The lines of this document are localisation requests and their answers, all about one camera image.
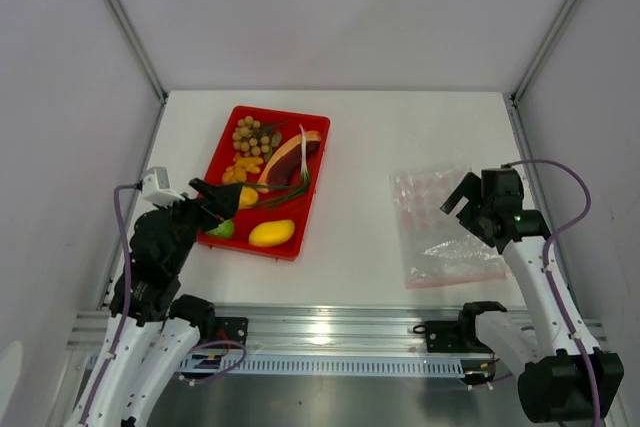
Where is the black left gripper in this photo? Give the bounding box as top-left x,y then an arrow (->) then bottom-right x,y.
155,177 -> 242,273

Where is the tan longan fruit bunch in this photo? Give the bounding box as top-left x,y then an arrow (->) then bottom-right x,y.
232,116 -> 287,161

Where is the sliced cured ham piece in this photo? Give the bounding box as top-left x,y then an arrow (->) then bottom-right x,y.
255,131 -> 322,194

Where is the clear zip top bag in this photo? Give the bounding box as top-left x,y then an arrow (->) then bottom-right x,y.
390,163 -> 507,290

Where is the green scallion stalk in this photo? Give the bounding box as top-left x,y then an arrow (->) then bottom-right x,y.
243,125 -> 321,209

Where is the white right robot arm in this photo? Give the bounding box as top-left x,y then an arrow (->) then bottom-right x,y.
440,163 -> 624,426

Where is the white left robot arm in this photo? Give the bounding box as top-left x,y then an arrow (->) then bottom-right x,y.
66,170 -> 246,426

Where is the yellow potato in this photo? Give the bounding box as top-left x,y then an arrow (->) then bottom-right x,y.
238,186 -> 259,210

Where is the green custard apple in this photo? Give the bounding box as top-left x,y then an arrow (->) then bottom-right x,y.
205,219 -> 235,240

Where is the orange ginger root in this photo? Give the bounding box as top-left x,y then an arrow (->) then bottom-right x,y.
221,154 -> 264,184

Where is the yellow mango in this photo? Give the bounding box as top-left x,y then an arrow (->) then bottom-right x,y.
248,219 -> 296,248

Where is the red plastic tray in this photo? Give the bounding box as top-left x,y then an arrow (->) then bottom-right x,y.
198,106 -> 330,261

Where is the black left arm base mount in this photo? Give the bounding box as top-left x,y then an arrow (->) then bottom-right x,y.
199,316 -> 249,345

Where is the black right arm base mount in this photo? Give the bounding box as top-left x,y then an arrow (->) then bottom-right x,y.
412,320 -> 490,353

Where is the aluminium rail profile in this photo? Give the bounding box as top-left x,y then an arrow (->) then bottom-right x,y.
66,304 -> 609,353

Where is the slotted grey cable duct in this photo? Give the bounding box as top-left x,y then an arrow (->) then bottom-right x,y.
85,352 -> 464,378

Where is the left aluminium frame post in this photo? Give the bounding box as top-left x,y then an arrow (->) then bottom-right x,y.
104,0 -> 168,103

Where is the aluminium frame post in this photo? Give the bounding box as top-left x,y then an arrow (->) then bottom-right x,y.
510,0 -> 584,108
104,0 -> 168,103

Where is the right aluminium frame post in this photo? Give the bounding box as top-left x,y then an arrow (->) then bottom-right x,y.
510,0 -> 584,108

